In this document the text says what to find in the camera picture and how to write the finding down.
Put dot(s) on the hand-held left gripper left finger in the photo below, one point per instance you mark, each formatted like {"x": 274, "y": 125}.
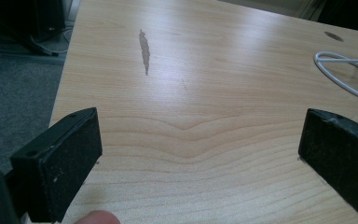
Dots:
{"x": 60, "y": 168}

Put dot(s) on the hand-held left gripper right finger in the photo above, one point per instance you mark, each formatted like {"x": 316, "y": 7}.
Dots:
{"x": 338, "y": 158}

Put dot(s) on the black equipment base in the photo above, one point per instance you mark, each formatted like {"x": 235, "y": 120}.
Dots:
{"x": 18, "y": 21}

